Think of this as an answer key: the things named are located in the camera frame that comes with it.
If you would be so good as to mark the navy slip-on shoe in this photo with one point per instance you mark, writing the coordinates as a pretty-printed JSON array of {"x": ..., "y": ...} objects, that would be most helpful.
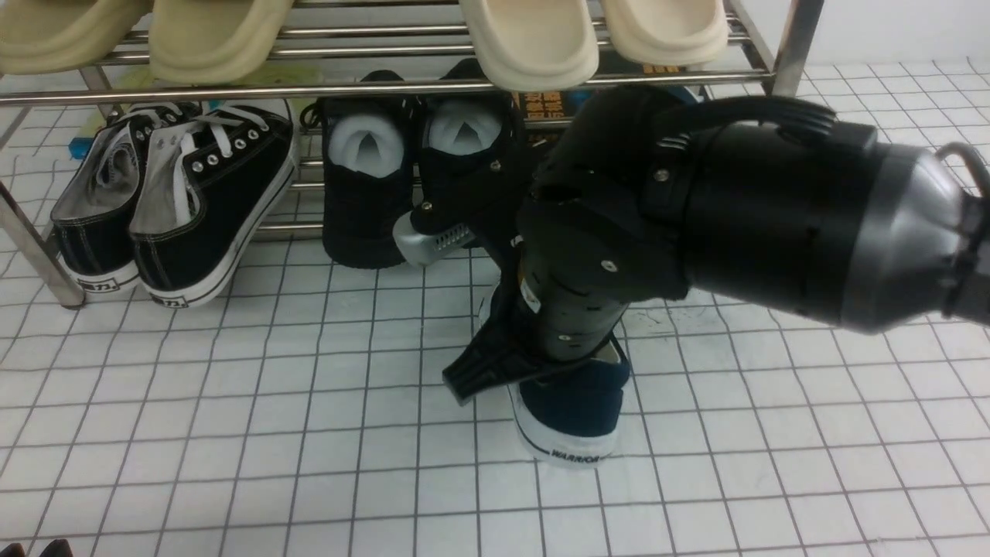
[{"x": 572, "y": 419}]

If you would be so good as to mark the black shoe right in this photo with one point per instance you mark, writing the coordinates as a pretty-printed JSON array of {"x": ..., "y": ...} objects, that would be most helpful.
[{"x": 468, "y": 143}]

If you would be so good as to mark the olive green slipper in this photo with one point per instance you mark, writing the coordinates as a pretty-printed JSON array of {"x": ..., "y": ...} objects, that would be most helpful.
[
  {"x": 212, "y": 42},
  {"x": 39, "y": 37}
]

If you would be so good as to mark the beige slipper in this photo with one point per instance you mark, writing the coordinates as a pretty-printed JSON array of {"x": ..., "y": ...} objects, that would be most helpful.
[
  {"x": 533, "y": 46},
  {"x": 667, "y": 33}
]

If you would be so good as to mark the black canvas sneaker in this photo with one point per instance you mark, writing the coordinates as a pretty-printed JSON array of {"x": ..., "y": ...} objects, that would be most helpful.
[
  {"x": 208, "y": 185},
  {"x": 90, "y": 220}
]

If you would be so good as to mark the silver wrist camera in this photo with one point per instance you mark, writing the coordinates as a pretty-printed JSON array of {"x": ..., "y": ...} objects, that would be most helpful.
[{"x": 422, "y": 242}]

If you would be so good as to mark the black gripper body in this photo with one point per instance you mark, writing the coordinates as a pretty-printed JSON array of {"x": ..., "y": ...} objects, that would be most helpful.
[{"x": 596, "y": 226}]

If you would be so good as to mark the black canvas sneaker right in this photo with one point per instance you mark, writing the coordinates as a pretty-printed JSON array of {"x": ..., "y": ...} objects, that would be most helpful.
[{"x": 208, "y": 185}]

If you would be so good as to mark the beige slipper far right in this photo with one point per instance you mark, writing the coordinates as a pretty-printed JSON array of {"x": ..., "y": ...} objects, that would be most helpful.
[{"x": 667, "y": 33}]

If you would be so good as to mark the black shoe left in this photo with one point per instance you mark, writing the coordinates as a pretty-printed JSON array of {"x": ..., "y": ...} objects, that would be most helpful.
[{"x": 368, "y": 173}]

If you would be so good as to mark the dark object bottom left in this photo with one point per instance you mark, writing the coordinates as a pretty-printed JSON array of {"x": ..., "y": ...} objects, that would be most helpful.
[{"x": 57, "y": 548}]

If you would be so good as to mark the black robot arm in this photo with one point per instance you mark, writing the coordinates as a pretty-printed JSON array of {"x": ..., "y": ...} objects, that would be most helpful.
[{"x": 770, "y": 200}]

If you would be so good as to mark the black shoe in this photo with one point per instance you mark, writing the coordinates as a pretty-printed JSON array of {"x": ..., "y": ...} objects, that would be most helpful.
[
  {"x": 368, "y": 173},
  {"x": 468, "y": 143}
]

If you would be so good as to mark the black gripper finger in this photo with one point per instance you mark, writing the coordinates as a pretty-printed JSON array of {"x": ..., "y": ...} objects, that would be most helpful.
[{"x": 502, "y": 354}]

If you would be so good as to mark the black canvas sneaker left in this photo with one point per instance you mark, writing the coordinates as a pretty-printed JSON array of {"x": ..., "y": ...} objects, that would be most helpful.
[{"x": 90, "y": 220}]

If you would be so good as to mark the metal shoe rack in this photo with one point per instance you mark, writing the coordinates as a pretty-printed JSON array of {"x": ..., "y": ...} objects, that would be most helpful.
[{"x": 778, "y": 73}]

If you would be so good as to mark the blue object behind rack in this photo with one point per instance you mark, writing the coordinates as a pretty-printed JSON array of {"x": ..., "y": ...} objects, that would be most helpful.
[{"x": 79, "y": 147}]

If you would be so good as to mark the olive green slipper far left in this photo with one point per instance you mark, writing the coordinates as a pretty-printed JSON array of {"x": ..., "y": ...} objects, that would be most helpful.
[{"x": 39, "y": 37}]

